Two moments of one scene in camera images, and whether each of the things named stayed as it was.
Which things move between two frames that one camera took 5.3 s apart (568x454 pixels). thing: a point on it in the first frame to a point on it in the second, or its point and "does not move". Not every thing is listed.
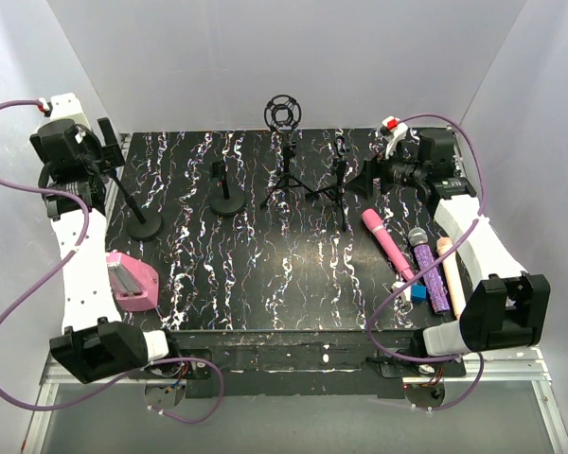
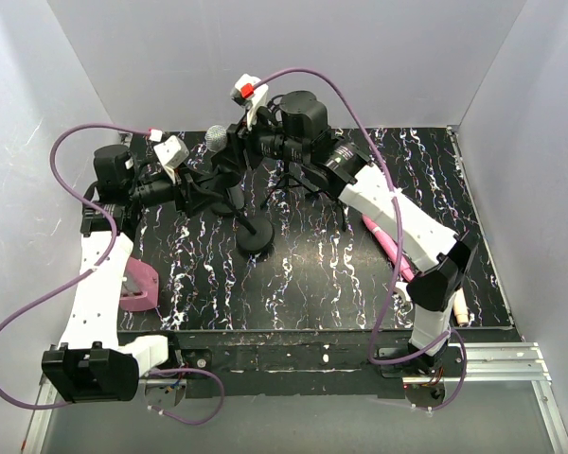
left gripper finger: [107, 131] to [212, 189]
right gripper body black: [386, 171] to [241, 138]
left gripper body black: [111, 157] to [184, 199]
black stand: [139, 228] to [255, 234]
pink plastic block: [134, 283] does not move
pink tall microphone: [374, 222] does not move
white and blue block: [416, 293] does not move
